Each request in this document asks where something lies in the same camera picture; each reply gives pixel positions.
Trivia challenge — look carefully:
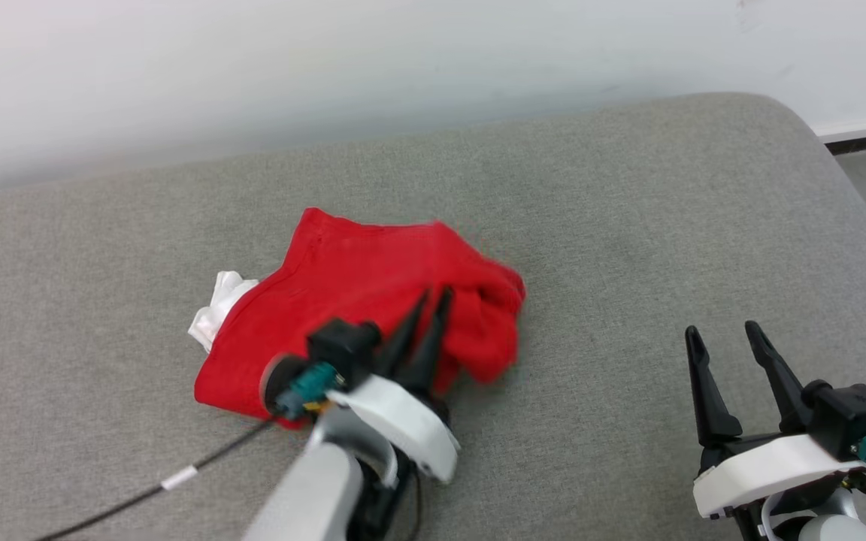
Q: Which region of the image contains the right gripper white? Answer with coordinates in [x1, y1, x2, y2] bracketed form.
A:
[685, 321, 866, 521]

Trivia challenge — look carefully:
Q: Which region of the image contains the red garment with white lining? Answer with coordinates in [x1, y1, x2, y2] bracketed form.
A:
[187, 207, 528, 431]

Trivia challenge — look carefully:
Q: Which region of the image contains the grey fabric sofa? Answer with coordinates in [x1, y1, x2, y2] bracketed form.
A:
[0, 92, 866, 541]

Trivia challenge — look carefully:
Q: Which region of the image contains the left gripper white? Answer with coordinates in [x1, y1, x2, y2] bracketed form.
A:
[326, 285, 462, 483]

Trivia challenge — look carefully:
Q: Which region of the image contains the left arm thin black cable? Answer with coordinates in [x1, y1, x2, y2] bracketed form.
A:
[31, 419, 277, 541]

